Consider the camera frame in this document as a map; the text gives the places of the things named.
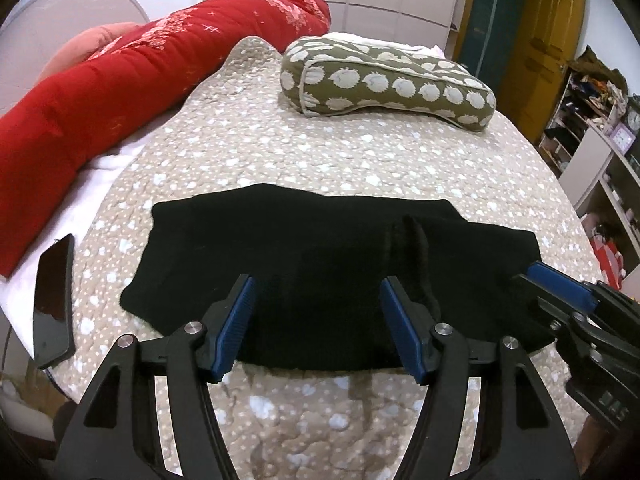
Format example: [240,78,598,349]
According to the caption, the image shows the white desk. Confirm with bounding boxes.
[557,125,640,251]

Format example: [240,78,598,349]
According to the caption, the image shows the white bed sheet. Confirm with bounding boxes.
[0,110,191,356]

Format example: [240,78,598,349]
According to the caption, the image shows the yellow wooden door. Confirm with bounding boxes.
[500,0,586,143]

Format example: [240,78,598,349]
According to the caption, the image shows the black smartphone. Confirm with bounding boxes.
[31,233,77,370]

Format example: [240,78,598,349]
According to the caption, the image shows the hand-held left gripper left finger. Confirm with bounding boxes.
[55,274,257,480]

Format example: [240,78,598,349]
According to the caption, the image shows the white pillow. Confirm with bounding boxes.
[320,32,446,58]

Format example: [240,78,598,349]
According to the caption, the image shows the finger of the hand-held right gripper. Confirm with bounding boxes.
[512,272,571,323]
[527,260,601,313]

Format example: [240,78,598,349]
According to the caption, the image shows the purple clock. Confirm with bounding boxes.
[611,125,633,153]

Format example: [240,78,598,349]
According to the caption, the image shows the beige spotted bed quilt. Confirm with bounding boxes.
[47,35,608,480]

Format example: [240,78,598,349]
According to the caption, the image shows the white round headboard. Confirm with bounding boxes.
[0,0,151,91]

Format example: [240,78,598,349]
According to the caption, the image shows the red floral bolster quilt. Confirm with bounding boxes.
[0,0,332,278]

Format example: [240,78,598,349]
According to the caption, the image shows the pink pillow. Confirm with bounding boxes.
[37,21,143,81]

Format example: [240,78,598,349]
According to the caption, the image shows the black pants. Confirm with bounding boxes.
[119,183,556,372]

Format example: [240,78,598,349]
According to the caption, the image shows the red bag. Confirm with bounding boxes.
[590,237,626,291]

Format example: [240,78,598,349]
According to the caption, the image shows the olive sheep print pillow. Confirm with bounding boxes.
[279,35,497,132]

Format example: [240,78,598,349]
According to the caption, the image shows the dark green door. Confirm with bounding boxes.
[457,0,531,68]

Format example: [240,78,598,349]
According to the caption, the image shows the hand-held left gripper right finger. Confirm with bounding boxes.
[380,277,581,480]

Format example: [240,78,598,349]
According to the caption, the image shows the cluttered shelf rack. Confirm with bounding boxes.
[537,45,640,171]

